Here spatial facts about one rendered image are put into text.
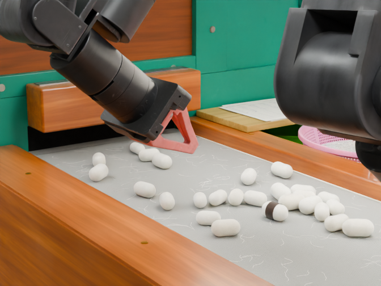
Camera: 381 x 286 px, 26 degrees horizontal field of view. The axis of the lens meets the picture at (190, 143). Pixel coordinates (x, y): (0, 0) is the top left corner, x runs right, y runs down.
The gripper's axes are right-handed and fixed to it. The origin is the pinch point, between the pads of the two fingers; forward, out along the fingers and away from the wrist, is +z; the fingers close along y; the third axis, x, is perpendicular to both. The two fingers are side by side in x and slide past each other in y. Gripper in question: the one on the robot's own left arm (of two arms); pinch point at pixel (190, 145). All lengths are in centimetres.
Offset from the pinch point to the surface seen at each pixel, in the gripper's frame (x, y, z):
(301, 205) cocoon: -3.1, -0.9, 19.5
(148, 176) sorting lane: 2.4, 25.1, 14.8
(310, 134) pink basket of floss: -21, 26, 40
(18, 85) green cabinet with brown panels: 0.6, 45.3, -1.4
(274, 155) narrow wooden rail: -11.5, 19.4, 28.9
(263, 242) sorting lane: 4.5, -5.1, 13.0
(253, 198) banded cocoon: -1.0, 5.3, 17.2
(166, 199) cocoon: 5.4, 10.4, 9.1
